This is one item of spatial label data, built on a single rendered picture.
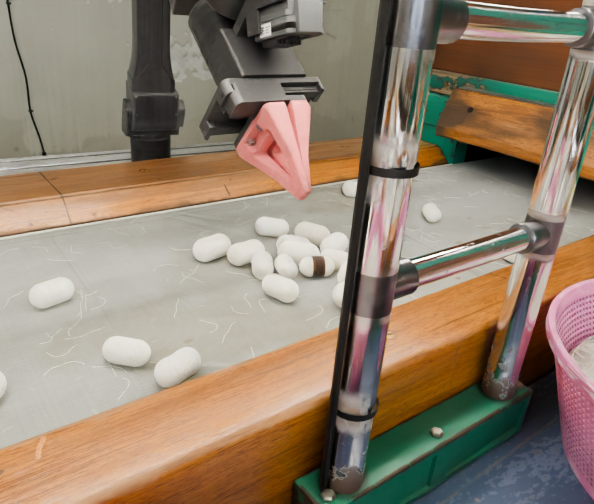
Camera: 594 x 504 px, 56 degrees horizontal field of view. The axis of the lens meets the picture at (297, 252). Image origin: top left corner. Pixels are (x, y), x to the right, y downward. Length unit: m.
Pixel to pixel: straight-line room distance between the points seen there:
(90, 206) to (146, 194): 0.06
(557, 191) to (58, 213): 0.45
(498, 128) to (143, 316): 0.56
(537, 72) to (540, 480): 0.57
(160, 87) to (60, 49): 1.66
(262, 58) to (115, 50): 2.08
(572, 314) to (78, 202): 0.47
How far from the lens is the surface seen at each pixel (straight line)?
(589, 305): 0.52
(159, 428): 0.30
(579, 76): 0.36
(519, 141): 0.80
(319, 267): 0.48
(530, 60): 0.87
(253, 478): 0.32
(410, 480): 0.38
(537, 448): 0.47
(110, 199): 0.62
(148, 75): 0.86
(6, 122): 2.52
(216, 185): 0.66
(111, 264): 0.51
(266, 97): 0.47
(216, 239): 0.50
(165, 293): 0.46
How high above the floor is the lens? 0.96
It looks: 25 degrees down
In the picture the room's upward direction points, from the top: 5 degrees clockwise
